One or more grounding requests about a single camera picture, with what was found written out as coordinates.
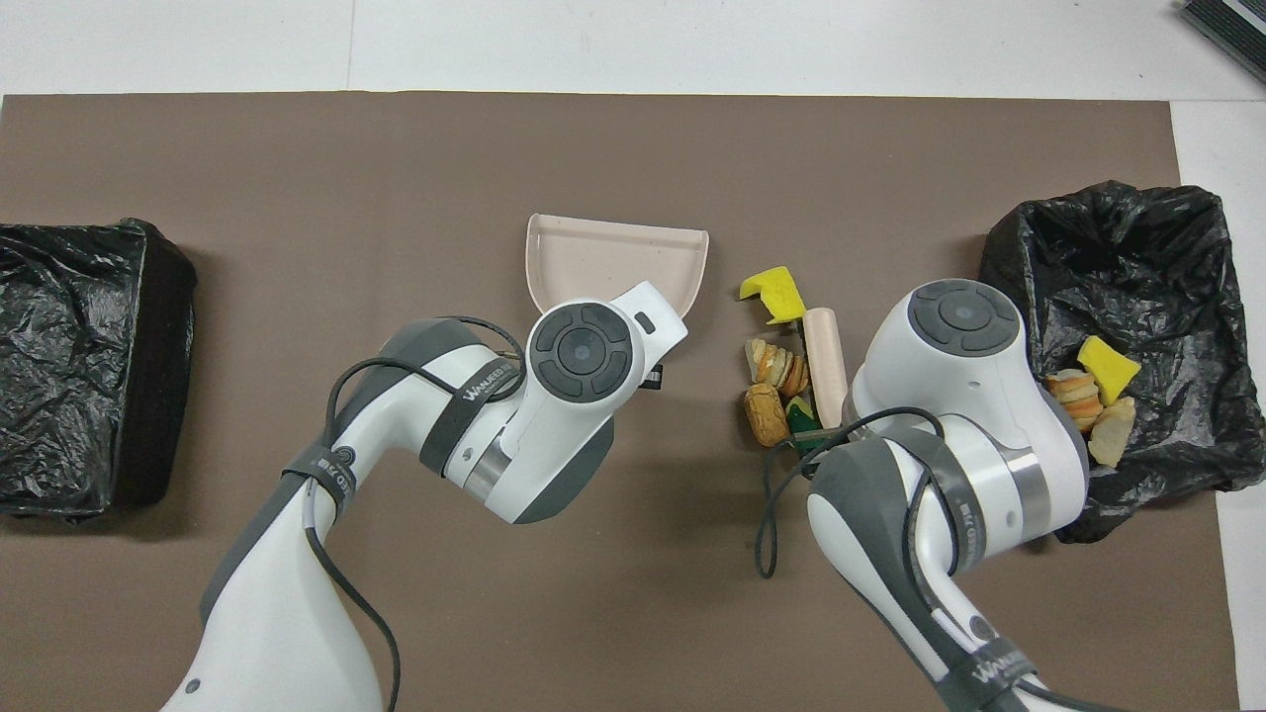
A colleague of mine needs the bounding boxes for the brown bread roll piece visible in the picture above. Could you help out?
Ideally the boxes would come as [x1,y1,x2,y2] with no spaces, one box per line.
[744,384,790,448]

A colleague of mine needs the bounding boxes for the striped croissant piece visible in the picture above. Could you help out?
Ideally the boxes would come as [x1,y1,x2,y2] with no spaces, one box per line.
[745,337,810,397]
[1045,369,1104,434]

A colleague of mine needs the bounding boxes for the beige plastic dustpan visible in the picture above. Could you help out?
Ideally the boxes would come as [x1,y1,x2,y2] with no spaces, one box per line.
[525,213,710,322]

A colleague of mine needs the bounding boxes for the notched yellow sponge piece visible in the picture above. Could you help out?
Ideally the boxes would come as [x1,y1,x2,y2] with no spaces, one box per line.
[740,266,807,326]

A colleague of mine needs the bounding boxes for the green yellow sponge piece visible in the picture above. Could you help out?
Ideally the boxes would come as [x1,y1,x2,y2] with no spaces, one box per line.
[786,396,827,451]

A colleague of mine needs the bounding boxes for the beige hand brush black bristles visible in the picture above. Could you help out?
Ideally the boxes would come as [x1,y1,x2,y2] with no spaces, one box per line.
[791,308,850,436]

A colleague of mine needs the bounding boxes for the pale bread piece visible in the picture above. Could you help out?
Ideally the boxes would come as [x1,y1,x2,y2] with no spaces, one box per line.
[1088,396,1136,468]

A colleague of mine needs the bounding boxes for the black bag lined trash bin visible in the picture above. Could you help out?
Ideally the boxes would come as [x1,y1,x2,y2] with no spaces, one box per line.
[0,219,197,520]
[977,180,1266,544]

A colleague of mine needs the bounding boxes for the brown table mat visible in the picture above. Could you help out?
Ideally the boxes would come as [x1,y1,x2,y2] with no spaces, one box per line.
[0,92,1240,712]

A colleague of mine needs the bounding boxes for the dark ribbed panel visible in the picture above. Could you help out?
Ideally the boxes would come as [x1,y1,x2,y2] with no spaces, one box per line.
[1175,0,1266,85]

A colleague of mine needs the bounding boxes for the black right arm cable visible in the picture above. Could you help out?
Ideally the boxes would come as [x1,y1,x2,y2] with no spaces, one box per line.
[757,408,950,579]

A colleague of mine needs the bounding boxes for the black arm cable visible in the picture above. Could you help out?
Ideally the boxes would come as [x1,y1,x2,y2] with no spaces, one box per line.
[305,314,527,712]
[757,408,950,579]

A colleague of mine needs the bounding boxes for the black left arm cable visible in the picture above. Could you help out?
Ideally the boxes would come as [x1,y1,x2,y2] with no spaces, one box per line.
[305,314,527,712]

